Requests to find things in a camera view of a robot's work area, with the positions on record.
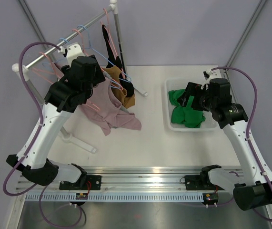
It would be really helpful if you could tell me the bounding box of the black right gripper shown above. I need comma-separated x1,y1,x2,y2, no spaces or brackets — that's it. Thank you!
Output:
177,82,217,112

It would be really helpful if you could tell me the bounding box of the green tank top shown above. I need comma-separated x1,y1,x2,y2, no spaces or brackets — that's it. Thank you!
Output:
168,89,206,128

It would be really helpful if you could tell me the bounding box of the mauve pink tank top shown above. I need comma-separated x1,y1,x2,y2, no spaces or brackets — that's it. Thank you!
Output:
79,78,141,135

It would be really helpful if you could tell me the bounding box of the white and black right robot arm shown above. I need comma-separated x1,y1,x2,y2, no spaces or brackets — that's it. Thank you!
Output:
177,78,272,210

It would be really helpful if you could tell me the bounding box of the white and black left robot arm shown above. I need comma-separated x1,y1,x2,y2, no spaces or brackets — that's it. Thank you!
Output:
6,55,105,190

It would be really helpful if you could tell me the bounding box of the pink hanger under black top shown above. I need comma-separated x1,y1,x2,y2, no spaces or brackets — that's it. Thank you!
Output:
101,8,119,68

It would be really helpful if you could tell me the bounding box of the brown tank top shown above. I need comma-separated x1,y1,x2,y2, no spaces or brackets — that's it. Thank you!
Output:
102,66,135,108

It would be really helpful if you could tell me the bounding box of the black tank top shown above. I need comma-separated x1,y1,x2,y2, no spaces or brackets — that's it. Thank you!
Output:
101,24,134,98

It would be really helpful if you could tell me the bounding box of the grey tank top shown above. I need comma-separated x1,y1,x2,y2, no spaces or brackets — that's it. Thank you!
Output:
103,71,128,113

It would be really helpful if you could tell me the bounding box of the white plastic basket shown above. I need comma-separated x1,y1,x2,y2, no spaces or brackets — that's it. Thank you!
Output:
163,78,218,132

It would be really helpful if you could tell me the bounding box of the metal clothes rack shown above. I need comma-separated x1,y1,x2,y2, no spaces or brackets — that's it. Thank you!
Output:
11,0,149,153

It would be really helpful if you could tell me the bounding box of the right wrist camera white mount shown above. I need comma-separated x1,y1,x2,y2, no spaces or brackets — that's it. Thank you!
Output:
203,70,218,84

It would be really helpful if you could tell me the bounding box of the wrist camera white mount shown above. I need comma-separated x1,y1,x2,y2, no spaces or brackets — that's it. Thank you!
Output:
58,42,85,66
203,70,218,84

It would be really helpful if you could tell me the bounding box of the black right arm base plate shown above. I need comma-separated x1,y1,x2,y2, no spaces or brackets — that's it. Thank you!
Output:
180,175,223,191

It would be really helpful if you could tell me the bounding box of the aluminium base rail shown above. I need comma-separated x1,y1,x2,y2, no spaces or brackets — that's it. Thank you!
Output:
15,166,253,194

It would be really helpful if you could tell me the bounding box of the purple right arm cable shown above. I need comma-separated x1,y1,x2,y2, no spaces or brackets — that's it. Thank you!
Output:
211,66,272,222

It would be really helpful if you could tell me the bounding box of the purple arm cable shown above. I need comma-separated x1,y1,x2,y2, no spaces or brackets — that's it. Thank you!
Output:
211,66,272,222
2,42,62,196

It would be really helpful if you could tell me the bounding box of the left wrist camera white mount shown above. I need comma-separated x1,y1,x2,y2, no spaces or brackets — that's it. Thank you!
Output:
58,42,85,66

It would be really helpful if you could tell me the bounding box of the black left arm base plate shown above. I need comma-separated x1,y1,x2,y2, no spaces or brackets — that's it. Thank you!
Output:
59,175,102,190

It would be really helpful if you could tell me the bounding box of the purple floor cable left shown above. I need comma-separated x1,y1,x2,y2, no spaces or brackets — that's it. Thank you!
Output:
38,185,86,227

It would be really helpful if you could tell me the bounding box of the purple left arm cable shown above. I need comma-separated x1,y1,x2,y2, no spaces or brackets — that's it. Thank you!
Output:
2,42,62,196

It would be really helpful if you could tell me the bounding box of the white slotted cable duct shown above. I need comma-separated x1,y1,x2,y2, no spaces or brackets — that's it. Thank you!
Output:
26,192,203,202

